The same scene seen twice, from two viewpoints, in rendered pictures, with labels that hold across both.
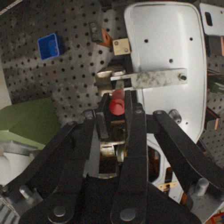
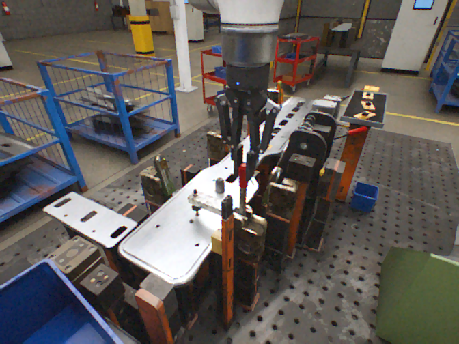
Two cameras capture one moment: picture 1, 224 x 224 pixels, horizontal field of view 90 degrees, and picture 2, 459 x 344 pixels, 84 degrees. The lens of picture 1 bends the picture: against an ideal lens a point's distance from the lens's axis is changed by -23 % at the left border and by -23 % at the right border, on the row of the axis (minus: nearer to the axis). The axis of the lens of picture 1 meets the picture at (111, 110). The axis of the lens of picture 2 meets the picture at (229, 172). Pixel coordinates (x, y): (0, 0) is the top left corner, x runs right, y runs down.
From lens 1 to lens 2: 0.43 m
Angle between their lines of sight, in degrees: 43
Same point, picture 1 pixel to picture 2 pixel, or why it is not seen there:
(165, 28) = (170, 244)
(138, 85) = not seen: hidden behind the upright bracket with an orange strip
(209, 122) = (193, 171)
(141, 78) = not seen: hidden behind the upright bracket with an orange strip
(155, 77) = (214, 203)
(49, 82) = not seen: outside the picture
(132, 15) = (186, 271)
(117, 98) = (241, 169)
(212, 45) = (138, 216)
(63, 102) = (351, 310)
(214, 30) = (125, 222)
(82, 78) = (299, 319)
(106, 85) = (254, 222)
